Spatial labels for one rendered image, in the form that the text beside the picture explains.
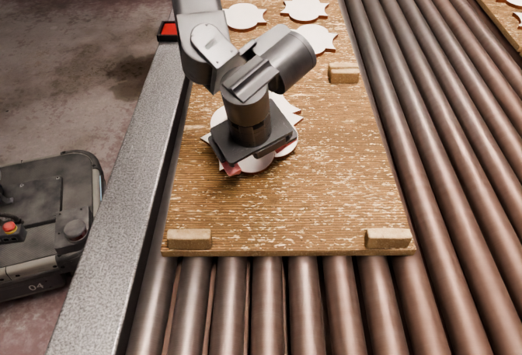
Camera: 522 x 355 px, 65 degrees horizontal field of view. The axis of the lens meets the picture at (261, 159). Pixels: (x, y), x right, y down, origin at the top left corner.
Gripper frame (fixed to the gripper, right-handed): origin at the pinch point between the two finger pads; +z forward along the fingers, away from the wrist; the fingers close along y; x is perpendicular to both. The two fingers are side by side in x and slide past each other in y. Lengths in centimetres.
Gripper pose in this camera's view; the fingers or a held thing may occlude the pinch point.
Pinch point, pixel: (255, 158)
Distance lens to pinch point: 65.7
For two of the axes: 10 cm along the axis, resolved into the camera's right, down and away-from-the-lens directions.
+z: 0.6, 4.4, 9.0
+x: 4.9, 7.7, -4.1
